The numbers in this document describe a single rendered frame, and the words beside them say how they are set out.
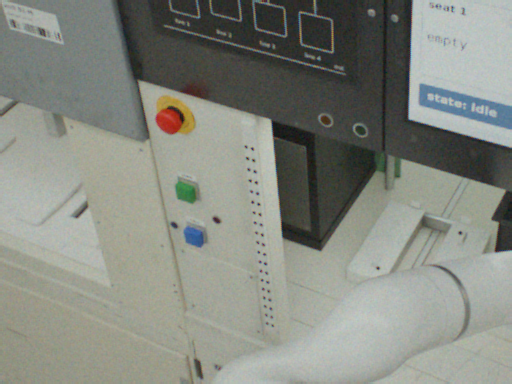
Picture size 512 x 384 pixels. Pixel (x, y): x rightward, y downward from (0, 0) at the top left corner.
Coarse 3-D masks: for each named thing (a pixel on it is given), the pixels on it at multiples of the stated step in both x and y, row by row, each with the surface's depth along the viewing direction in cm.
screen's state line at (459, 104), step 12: (420, 84) 104; (420, 96) 105; (432, 96) 104; (444, 96) 104; (456, 96) 103; (468, 96) 102; (432, 108) 106; (444, 108) 105; (456, 108) 104; (468, 108) 103; (480, 108) 102; (492, 108) 101; (504, 108) 101; (480, 120) 103; (492, 120) 102; (504, 120) 102
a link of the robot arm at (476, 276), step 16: (480, 256) 108; (496, 256) 108; (448, 272) 100; (464, 272) 102; (480, 272) 103; (496, 272) 105; (464, 288) 99; (480, 288) 101; (496, 288) 104; (464, 304) 98; (480, 304) 101; (496, 304) 103; (464, 320) 98; (480, 320) 101; (496, 320) 105; (464, 336) 101
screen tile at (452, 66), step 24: (432, 0) 97; (456, 0) 95; (432, 24) 98; (456, 24) 97; (480, 24) 95; (504, 24) 94; (432, 48) 100; (504, 48) 96; (432, 72) 102; (456, 72) 101; (480, 72) 99; (504, 72) 98
